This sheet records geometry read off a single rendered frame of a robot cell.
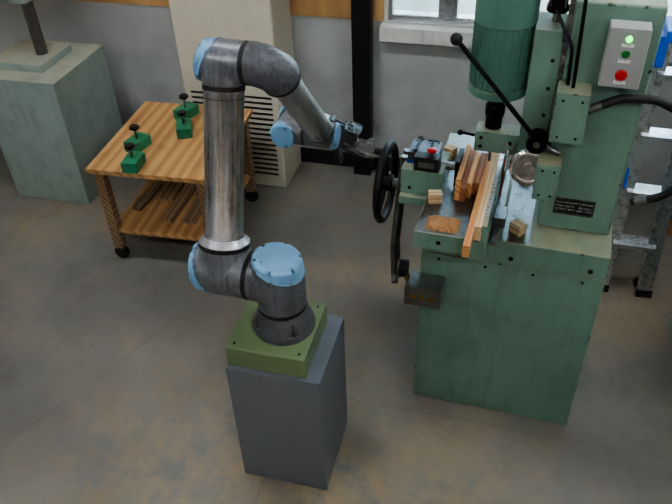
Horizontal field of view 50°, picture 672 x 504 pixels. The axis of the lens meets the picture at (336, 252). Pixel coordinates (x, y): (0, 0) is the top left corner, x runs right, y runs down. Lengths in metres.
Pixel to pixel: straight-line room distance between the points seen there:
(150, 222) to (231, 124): 1.62
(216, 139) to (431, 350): 1.16
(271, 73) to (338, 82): 1.99
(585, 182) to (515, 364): 0.73
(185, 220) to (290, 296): 1.48
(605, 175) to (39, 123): 2.76
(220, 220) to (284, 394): 0.58
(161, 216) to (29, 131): 0.87
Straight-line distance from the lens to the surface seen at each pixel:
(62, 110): 3.83
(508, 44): 2.12
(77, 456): 2.87
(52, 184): 4.14
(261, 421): 2.39
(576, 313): 2.44
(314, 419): 2.29
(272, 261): 2.04
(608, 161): 2.23
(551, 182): 2.16
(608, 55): 2.02
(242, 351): 2.18
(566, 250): 2.29
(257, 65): 1.90
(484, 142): 2.31
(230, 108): 1.96
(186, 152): 3.33
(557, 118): 2.07
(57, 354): 3.26
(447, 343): 2.62
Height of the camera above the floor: 2.19
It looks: 39 degrees down
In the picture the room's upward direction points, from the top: 2 degrees counter-clockwise
